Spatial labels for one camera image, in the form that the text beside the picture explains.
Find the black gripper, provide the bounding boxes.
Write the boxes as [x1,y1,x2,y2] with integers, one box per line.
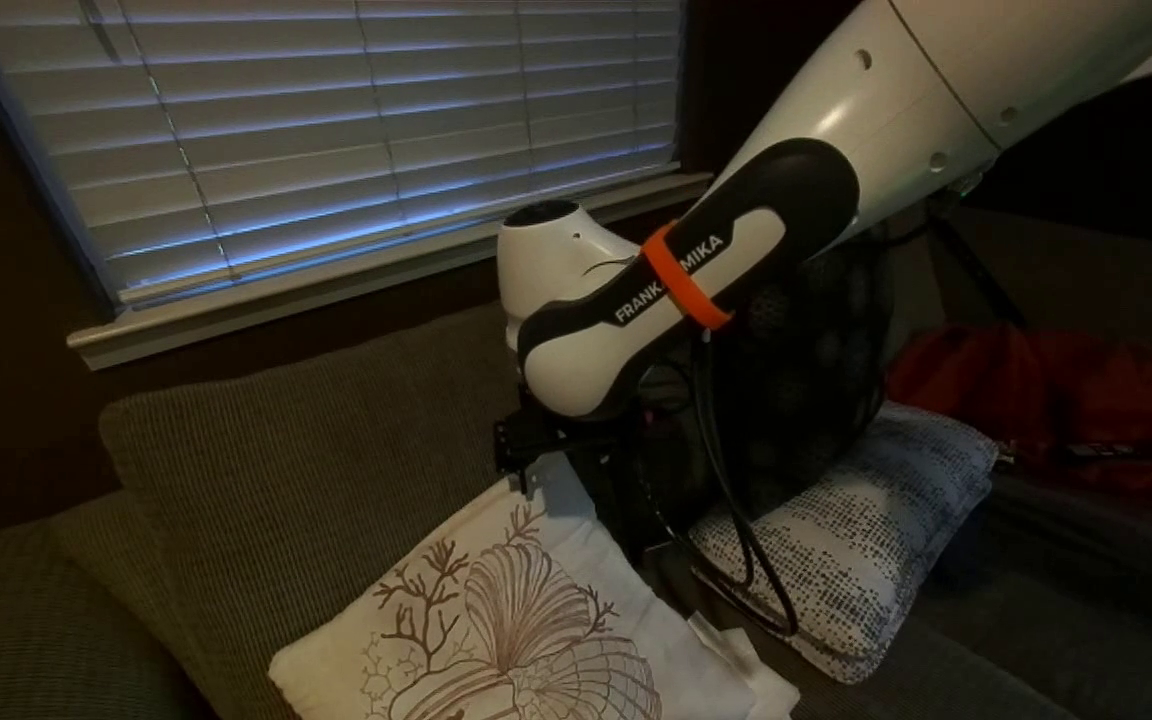
[493,381,717,569]

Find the white seashell print pillow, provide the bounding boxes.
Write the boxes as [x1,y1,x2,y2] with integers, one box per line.
[264,446,805,720]

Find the blue grey knit pillow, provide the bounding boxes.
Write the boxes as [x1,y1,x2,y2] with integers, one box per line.
[689,396,1003,688]

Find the black tripod leg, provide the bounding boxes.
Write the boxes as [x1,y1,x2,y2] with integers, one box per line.
[923,212,1032,327]

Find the white window blinds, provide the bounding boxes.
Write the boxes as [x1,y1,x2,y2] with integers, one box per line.
[0,0,683,321]

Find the black dotted pillow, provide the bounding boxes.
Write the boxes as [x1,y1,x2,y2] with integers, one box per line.
[699,245,898,527]

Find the large couch back cushion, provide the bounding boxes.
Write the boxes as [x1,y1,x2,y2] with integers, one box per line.
[98,297,567,720]

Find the olive grey fabric couch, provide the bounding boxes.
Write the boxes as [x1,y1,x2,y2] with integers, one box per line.
[0,202,1152,720]

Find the red blanket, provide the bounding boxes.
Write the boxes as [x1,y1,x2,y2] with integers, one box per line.
[884,321,1152,527]

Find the orange cable strap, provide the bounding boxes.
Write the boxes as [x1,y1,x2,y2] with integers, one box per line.
[640,221,737,334]

